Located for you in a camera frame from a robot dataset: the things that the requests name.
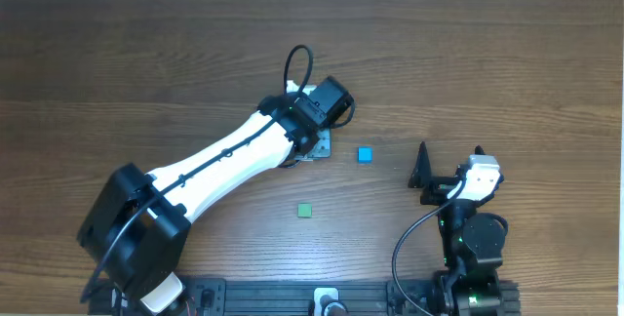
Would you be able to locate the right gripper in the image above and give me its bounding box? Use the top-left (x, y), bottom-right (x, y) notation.
top-left (408, 140), bottom-right (487, 206)

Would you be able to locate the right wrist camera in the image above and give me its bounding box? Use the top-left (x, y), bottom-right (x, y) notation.
top-left (455, 154), bottom-right (504, 203)

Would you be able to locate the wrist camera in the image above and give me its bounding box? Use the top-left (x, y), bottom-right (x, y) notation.
top-left (455, 154), bottom-right (504, 203)
top-left (286, 79), bottom-right (316, 98)

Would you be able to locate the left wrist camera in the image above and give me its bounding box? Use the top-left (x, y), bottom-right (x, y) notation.
top-left (286, 79), bottom-right (316, 98)

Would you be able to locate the mounting rail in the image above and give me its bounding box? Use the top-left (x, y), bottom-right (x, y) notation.
top-left (90, 276), bottom-right (522, 316)

